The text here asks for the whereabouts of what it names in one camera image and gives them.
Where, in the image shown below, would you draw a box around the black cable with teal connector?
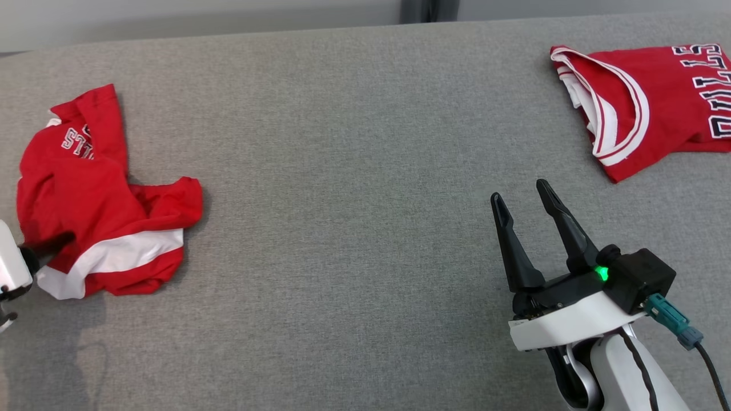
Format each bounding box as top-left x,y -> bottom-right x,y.
644,293 -> 731,411

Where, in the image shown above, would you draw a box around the red jersey with white sleeves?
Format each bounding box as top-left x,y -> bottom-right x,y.
550,43 -> 731,184

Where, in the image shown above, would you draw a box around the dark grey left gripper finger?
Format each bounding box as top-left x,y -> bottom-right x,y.
34,231 -> 77,272

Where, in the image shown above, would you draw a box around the red shorts with white stripe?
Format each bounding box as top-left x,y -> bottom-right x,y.
16,84 -> 204,301

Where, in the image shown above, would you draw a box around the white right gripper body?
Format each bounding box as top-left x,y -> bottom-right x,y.
508,264 -> 650,352

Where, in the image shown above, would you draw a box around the grey partition post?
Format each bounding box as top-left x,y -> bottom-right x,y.
400,0 -> 460,25

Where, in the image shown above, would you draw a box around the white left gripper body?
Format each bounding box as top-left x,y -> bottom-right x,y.
0,219 -> 41,293

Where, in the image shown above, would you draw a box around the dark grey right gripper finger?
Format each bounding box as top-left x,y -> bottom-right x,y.
535,179 -> 600,276
489,192 -> 547,295

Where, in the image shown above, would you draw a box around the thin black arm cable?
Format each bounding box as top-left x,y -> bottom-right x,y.
617,327 -> 662,411

